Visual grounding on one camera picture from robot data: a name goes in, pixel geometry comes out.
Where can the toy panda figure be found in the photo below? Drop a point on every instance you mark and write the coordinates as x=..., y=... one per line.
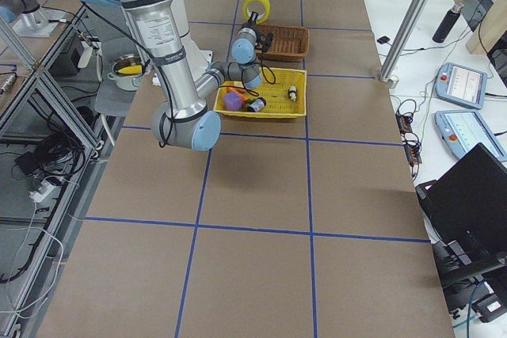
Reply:
x=292, y=93

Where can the brown wicker basket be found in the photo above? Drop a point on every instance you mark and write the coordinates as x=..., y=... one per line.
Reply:
x=290, y=43

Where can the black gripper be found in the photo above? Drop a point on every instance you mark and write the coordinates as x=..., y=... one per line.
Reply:
x=252, y=21

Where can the black laptop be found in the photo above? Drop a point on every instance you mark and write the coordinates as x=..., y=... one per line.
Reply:
x=468, y=203

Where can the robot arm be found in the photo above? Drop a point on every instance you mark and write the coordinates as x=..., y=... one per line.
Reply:
x=184, y=120

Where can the aluminium frame post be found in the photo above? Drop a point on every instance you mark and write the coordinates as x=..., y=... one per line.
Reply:
x=404, y=32

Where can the small black silver can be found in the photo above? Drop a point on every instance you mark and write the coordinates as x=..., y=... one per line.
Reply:
x=256, y=105

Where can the purple foam block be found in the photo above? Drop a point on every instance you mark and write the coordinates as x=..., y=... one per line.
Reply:
x=232, y=101

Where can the teach pendant tablet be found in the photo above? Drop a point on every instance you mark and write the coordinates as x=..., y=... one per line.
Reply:
x=462, y=130
x=461, y=85

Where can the toy orange carrot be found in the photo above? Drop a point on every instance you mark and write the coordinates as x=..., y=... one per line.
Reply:
x=247, y=99

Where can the beige bitten cookie toy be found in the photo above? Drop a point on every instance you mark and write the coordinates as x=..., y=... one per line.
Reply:
x=236, y=85

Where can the black water bottle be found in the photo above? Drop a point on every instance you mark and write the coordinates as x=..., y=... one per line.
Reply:
x=447, y=23

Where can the far teach pendant tablet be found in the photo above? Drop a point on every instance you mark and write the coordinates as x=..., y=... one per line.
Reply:
x=461, y=85

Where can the yellow tape roll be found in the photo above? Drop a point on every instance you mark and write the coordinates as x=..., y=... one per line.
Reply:
x=262, y=8

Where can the steel pot with corn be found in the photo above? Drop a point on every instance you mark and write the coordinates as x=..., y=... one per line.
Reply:
x=127, y=72

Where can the yellow plastic basket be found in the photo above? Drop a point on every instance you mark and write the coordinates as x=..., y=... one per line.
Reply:
x=279, y=106

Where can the near teach pendant tablet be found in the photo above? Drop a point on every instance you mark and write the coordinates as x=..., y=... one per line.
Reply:
x=462, y=130

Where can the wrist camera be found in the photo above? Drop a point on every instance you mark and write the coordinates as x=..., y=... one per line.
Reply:
x=264, y=42

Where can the small black device on cable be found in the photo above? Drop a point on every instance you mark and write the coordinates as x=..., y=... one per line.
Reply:
x=384, y=40

